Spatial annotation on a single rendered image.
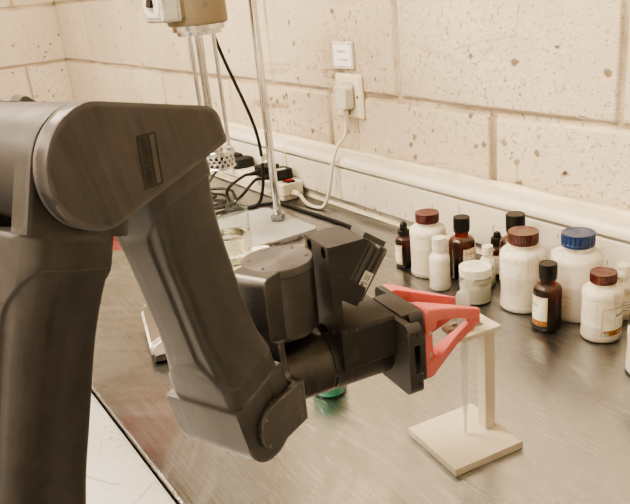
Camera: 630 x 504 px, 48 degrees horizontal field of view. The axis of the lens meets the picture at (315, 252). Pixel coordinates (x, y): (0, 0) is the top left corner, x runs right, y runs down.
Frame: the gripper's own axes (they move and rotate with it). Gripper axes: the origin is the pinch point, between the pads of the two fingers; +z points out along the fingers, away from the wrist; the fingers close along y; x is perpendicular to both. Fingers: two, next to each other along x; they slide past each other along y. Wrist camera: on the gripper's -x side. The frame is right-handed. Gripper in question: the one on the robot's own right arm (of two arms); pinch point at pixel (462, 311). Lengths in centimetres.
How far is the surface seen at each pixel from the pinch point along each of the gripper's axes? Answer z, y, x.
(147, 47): 17, 182, -15
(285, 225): 12, 72, 13
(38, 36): -5, 277, -19
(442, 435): -2.0, 1.0, 13.5
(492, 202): 32.5, 35.8, 4.8
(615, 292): 26.4, 6.0, 7.7
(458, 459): -3.0, -2.9, 13.5
